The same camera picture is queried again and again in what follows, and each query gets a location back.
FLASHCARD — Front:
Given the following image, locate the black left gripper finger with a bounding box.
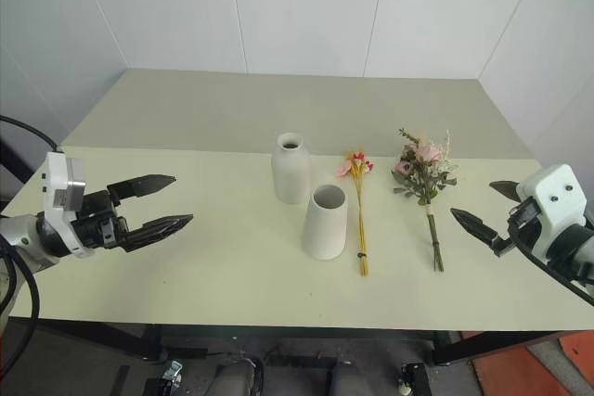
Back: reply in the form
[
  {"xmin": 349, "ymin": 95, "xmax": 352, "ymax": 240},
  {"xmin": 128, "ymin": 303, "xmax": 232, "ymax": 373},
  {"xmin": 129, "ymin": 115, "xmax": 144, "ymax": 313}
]
[
  {"xmin": 123, "ymin": 213, "xmax": 195, "ymax": 255},
  {"xmin": 107, "ymin": 173, "xmax": 178, "ymax": 203}
]

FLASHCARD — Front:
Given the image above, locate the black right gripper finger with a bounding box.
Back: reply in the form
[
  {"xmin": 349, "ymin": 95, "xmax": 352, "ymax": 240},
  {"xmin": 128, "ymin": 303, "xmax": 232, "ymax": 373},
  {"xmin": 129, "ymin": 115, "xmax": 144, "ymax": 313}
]
[
  {"xmin": 449, "ymin": 208, "xmax": 501, "ymax": 249},
  {"xmin": 488, "ymin": 179, "xmax": 521, "ymax": 204}
]

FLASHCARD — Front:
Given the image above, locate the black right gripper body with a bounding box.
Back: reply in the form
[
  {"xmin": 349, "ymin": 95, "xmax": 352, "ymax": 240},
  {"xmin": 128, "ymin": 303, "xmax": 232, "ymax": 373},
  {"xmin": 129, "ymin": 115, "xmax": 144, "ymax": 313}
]
[{"xmin": 491, "ymin": 198, "xmax": 545, "ymax": 259}]

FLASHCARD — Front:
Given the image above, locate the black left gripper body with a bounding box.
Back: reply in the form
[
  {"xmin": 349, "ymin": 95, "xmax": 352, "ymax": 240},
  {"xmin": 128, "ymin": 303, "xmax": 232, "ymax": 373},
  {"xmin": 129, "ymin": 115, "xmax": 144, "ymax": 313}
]
[{"xmin": 70, "ymin": 186, "xmax": 131, "ymax": 252}]

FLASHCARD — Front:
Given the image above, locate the white bottle-shaped ceramic vase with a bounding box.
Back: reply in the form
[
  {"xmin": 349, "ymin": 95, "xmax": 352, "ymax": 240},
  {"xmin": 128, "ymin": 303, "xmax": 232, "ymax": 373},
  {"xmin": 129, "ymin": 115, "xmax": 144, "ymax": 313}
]
[{"xmin": 270, "ymin": 132, "xmax": 312, "ymax": 206}]

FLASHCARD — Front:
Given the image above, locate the white conical ceramic vase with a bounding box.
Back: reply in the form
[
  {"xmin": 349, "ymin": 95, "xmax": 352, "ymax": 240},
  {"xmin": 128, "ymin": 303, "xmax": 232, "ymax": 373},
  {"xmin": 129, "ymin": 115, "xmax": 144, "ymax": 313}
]
[{"xmin": 301, "ymin": 184, "xmax": 349, "ymax": 262}]

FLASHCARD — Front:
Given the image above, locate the large pink flower bouquet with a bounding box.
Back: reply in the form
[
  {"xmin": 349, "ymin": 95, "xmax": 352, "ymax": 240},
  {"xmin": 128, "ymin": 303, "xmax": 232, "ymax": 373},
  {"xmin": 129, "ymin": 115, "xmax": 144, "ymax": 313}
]
[{"xmin": 391, "ymin": 126, "xmax": 459, "ymax": 274}]

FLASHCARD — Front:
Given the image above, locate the small yellow-stemmed flower bunch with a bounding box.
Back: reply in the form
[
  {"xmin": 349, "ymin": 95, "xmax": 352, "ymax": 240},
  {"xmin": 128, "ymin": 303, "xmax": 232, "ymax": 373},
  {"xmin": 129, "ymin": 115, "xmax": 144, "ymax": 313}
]
[{"xmin": 335, "ymin": 149, "xmax": 376, "ymax": 278}]

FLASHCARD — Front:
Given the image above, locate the orange floor mat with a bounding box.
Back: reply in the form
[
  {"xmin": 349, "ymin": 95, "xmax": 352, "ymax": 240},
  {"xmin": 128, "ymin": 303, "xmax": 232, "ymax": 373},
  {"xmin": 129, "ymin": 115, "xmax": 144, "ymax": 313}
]
[{"xmin": 461, "ymin": 329, "xmax": 594, "ymax": 396}]

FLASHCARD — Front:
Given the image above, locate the black caster wheel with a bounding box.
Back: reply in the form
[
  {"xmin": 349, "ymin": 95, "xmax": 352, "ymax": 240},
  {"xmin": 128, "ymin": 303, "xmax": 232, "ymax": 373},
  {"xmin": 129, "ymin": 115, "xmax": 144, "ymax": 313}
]
[
  {"xmin": 156, "ymin": 358, "xmax": 186, "ymax": 396},
  {"xmin": 395, "ymin": 361, "xmax": 429, "ymax": 396}
]

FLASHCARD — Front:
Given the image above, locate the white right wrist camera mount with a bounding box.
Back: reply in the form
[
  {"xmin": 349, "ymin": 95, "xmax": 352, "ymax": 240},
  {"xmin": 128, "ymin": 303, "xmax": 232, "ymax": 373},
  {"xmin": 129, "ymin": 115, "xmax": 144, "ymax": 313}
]
[{"xmin": 515, "ymin": 163, "xmax": 588, "ymax": 268}]

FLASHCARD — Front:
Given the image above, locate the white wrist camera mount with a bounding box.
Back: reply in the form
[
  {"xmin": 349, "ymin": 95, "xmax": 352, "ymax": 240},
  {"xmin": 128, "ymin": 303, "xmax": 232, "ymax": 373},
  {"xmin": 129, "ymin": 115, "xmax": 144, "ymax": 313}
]
[
  {"xmin": 41, "ymin": 150, "xmax": 97, "ymax": 260},
  {"xmin": 515, "ymin": 163, "xmax": 588, "ymax": 268}
]

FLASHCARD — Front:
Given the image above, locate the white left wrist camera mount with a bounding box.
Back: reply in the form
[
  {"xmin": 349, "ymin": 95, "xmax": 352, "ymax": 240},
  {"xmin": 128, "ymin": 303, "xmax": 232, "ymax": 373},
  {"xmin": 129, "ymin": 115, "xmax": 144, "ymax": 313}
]
[{"xmin": 41, "ymin": 150, "xmax": 97, "ymax": 260}]

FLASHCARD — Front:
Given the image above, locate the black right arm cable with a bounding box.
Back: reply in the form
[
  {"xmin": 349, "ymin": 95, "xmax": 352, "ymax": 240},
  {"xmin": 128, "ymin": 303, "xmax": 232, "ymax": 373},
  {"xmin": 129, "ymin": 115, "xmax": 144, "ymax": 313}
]
[{"xmin": 507, "ymin": 212, "xmax": 594, "ymax": 309}]

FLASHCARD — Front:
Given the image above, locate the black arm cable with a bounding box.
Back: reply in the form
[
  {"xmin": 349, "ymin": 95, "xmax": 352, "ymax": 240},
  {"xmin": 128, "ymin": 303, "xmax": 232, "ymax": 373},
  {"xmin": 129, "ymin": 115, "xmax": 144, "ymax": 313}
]
[
  {"xmin": 507, "ymin": 212, "xmax": 594, "ymax": 309},
  {"xmin": 0, "ymin": 114, "xmax": 61, "ymax": 372}
]

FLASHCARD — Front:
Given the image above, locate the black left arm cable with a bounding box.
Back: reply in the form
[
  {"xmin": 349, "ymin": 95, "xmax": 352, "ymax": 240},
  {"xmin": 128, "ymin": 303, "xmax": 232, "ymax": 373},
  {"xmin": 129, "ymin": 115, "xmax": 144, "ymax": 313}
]
[{"xmin": 0, "ymin": 114, "xmax": 61, "ymax": 372}]

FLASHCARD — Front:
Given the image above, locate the black metal table frame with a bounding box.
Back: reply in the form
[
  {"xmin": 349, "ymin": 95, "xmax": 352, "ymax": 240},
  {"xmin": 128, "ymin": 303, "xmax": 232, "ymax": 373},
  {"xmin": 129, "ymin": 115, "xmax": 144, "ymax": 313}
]
[{"xmin": 6, "ymin": 315, "xmax": 594, "ymax": 367}]

